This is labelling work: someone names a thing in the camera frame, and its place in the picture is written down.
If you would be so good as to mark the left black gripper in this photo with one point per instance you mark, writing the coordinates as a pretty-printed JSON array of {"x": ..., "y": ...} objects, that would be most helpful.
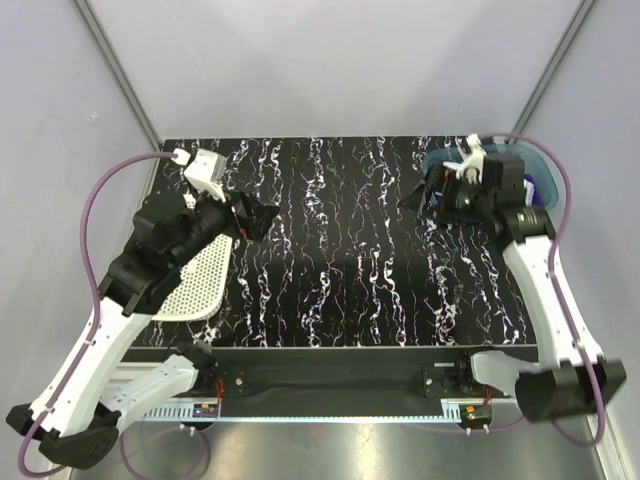
[{"x": 254, "y": 224}]

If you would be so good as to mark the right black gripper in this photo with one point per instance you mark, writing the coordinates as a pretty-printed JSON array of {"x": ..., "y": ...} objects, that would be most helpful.
[{"x": 444, "y": 182}]

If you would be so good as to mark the teal transparent plastic tray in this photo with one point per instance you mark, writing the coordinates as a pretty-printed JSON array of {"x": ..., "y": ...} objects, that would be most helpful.
[{"x": 540, "y": 170}]

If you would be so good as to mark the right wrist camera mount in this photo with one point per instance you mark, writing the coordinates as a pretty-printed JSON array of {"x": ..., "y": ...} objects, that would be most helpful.
[{"x": 472, "y": 157}]

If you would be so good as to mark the left connector box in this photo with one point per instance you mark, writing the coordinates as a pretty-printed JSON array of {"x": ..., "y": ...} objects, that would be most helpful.
[{"x": 205, "y": 410}]

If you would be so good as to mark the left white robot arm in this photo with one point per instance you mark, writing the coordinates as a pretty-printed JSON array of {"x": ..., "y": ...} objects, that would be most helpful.
[{"x": 75, "y": 421}]

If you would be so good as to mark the light blue towel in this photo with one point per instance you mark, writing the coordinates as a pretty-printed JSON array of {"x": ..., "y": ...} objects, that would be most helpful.
[{"x": 529, "y": 192}]

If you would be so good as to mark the purple towel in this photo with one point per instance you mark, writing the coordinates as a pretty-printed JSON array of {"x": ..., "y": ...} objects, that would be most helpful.
[{"x": 538, "y": 200}]

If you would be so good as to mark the right connector box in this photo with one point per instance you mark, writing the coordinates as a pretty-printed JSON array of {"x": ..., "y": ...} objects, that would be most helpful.
[{"x": 479, "y": 413}]

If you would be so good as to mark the white plastic basket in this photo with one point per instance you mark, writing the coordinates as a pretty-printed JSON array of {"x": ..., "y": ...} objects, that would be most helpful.
[{"x": 200, "y": 293}]

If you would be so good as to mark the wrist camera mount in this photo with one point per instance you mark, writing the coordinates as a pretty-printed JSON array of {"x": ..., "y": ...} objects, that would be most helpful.
[
  {"x": 472, "y": 157},
  {"x": 203, "y": 170}
]

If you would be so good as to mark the connector box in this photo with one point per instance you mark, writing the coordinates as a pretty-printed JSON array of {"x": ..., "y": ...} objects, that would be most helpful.
[
  {"x": 479, "y": 413},
  {"x": 205, "y": 410}
]

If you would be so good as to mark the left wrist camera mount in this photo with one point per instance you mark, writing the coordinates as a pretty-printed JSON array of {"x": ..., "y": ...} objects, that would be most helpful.
[{"x": 203, "y": 170}]

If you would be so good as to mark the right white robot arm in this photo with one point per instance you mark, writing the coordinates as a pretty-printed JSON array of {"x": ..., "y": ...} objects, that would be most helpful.
[{"x": 571, "y": 376}]

